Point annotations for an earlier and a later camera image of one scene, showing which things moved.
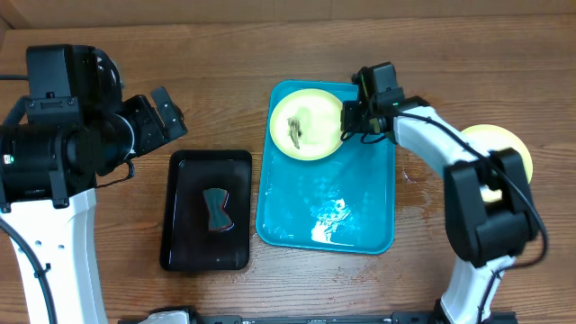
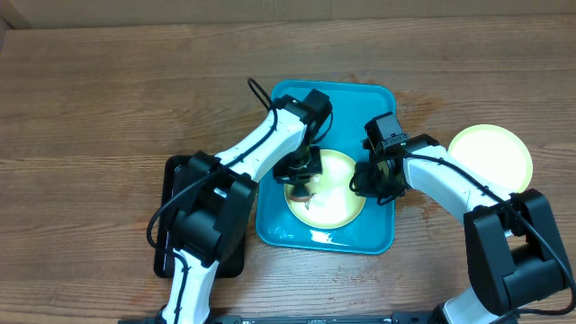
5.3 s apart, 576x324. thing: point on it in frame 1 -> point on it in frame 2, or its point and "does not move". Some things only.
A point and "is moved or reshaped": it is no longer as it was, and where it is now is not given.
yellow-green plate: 486,138 does not move
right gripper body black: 358,119 -> 373,183
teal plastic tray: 344,202 does not move
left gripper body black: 147,131 -> 300,165
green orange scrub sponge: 219,219 is moved or reshaped
